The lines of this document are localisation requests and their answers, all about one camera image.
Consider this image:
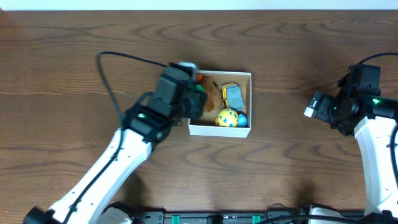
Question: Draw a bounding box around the brown plush toy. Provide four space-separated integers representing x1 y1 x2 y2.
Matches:
198 74 222 121

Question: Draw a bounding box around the yellow and grey toy truck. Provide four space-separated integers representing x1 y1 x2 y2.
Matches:
220 83 244 111

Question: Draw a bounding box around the yellow ball with blue letters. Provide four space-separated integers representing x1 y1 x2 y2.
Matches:
215 108 239 128

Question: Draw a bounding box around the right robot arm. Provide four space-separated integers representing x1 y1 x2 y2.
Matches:
304 62 397 223

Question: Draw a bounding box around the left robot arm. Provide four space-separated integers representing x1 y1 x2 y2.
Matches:
23 62 206 223

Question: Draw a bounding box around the white cardboard box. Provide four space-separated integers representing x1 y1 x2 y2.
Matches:
188 70 252 138

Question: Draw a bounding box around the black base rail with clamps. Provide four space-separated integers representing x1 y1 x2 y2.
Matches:
102 202 371 224

